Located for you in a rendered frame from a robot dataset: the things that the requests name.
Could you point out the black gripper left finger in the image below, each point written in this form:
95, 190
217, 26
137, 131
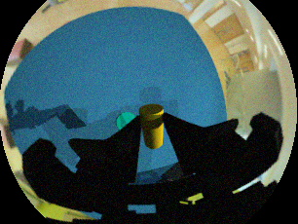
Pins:
121, 149

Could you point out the cyan circle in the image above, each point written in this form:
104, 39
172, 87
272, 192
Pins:
124, 119

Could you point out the yellow cylinder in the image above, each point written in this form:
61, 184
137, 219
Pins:
152, 124

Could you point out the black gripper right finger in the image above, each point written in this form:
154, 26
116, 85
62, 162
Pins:
190, 141

